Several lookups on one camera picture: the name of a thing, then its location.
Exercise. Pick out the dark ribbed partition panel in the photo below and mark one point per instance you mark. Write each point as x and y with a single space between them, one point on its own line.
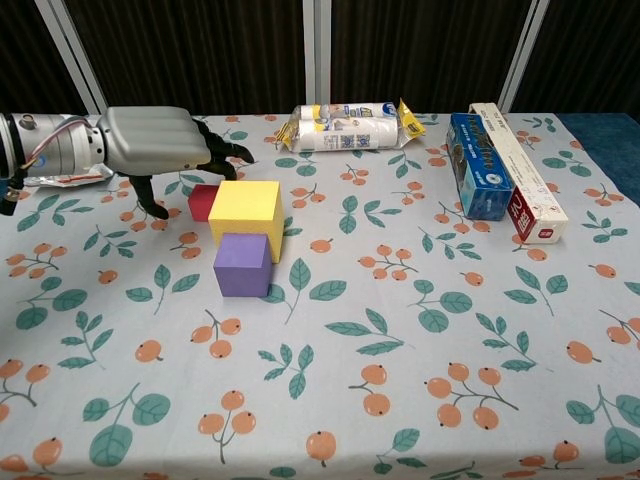
590 50
200 50
425 50
25 50

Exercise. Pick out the small red cube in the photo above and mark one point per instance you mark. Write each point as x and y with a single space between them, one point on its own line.
200 202

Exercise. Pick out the blue cling film box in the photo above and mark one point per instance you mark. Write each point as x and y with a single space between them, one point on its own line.
475 160

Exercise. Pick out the silver snack bag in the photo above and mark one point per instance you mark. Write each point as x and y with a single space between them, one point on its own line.
75 180

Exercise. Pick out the medium purple cube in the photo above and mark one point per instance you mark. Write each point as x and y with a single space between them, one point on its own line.
240 270

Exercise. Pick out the large yellow cube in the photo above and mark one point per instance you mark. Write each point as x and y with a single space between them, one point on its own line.
245 205

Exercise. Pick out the floral printed tablecloth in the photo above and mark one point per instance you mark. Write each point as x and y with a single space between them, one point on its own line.
350 325

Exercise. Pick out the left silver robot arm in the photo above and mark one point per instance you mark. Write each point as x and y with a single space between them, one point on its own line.
55 142

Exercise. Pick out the white plastic bag roll pack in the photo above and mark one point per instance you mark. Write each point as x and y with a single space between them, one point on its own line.
345 130

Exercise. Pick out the white partition post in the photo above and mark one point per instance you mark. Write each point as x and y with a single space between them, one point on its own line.
522 50
75 55
317 50

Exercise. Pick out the long white foil box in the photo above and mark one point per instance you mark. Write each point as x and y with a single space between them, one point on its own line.
522 175

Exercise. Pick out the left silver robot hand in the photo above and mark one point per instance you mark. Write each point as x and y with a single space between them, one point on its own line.
150 140

